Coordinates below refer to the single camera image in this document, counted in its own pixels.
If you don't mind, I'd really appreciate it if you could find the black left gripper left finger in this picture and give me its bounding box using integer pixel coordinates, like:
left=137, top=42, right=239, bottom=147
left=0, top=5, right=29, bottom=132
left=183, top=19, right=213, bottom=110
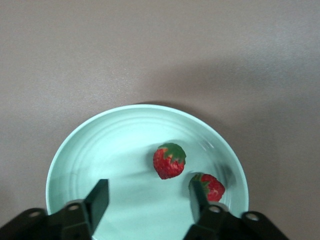
left=0, top=178, right=110, bottom=240

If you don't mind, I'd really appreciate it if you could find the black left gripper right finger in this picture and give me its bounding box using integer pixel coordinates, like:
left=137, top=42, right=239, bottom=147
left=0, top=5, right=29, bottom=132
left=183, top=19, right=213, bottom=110
left=183, top=180, right=291, bottom=240

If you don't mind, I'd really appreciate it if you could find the light green round plate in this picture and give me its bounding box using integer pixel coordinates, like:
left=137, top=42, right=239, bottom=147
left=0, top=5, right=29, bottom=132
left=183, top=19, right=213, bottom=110
left=45, top=104, right=250, bottom=240

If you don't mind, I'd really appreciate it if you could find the brown table cover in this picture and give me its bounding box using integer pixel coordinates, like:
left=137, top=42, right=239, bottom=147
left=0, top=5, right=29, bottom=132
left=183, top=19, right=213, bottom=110
left=0, top=0, right=320, bottom=240

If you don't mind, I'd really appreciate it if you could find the red strawberry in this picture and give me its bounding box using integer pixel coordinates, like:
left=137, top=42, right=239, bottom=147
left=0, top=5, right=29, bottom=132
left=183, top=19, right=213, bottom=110
left=189, top=172, right=226, bottom=203
left=152, top=142, right=187, bottom=180

